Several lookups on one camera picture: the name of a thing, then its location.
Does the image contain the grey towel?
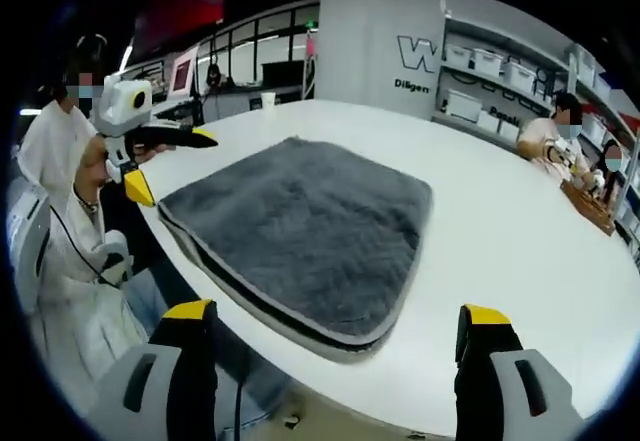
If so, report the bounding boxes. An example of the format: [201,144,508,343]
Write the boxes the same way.
[157,135,434,352]

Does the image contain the person's left hand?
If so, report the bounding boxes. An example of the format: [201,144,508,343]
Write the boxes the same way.
[74,135,112,191]

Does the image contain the person's head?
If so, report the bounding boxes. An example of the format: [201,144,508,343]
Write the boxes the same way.
[52,35,109,112]

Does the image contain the pink framed screen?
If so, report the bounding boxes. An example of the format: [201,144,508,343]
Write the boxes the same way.
[167,46,199,100]

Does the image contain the person's white-clothed torso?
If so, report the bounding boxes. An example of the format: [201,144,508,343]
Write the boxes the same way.
[17,100,151,402]

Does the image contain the grey worn device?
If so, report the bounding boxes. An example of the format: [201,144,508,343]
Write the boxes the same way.
[92,230,134,288]

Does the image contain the grey office desk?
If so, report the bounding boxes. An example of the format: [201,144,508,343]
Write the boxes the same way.
[199,83,306,122]

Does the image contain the person's blue jeans legs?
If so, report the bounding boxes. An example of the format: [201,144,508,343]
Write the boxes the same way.
[122,265,301,432]

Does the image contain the white chair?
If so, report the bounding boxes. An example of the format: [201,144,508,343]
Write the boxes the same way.
[7,175,51,312]

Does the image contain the red hanging panel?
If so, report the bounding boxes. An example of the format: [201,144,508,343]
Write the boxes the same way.
[132,0,231,57]

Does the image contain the black monitor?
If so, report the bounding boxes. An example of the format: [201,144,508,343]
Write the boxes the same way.
[260,59,306,87]

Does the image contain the wooden tray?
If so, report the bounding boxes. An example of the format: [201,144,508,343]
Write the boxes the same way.
[559,178,616,237]

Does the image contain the white lettered pillar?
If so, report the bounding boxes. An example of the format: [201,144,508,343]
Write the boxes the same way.
[312,0,449,122]

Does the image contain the grey shelving unit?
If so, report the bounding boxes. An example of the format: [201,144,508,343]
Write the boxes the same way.
[432,0,640,252]

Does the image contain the row of white storage boxes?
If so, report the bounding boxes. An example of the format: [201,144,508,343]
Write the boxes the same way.
[442,43,640,162]

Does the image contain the dark wrist bracelet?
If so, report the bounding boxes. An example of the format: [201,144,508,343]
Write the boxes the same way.
[73,184,100,215]

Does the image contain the black device cable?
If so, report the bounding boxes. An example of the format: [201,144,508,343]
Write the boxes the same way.
[48,203,109,285]

